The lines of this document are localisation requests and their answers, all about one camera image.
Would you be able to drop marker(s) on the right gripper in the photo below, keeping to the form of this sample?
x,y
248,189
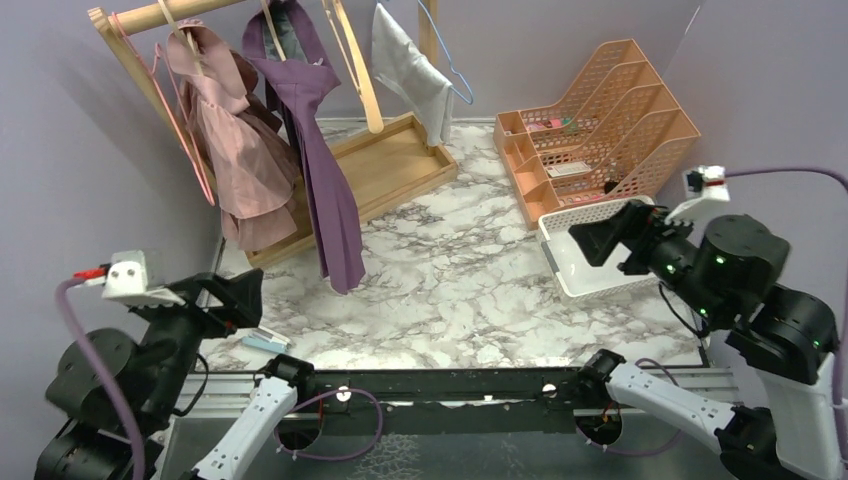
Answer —
x,y
597,238

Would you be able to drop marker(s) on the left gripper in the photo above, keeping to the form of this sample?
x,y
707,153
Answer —
x,y
242,295

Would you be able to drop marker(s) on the pink skirt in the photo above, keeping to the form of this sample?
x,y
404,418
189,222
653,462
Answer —
x,y
255,169

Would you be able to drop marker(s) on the blue wire hanger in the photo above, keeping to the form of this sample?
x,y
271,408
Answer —
x,y
434,47

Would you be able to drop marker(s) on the purple garment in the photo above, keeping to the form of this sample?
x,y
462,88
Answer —
x,y
296,88

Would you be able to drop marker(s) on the white skirt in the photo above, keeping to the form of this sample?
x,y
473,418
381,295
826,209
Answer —
x,y
400,66

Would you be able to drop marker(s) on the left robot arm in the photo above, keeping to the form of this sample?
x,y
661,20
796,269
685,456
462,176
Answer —
x,y
117,393

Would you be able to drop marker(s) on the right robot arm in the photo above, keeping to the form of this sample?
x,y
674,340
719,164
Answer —
x,y
789,337

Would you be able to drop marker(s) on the white perforated basket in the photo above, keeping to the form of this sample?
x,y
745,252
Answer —
x,y
576,280

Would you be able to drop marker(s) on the small white blue box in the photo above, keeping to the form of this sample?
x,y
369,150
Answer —
x,y
266,340

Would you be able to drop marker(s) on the orange plastic desk organizer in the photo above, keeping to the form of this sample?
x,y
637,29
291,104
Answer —
x,y
617,132

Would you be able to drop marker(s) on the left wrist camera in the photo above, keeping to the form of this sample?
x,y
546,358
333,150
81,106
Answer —
x,y
132,278

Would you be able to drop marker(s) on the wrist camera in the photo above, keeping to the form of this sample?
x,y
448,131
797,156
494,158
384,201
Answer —
x,y
132,278
706,190

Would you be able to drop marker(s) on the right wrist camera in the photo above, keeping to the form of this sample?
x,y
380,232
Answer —
x,y
706,190

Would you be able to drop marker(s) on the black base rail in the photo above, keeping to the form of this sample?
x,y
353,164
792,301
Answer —
x,y
446,401

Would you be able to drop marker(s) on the pink wire hanger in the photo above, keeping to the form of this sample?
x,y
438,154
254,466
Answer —
x,y
186,139

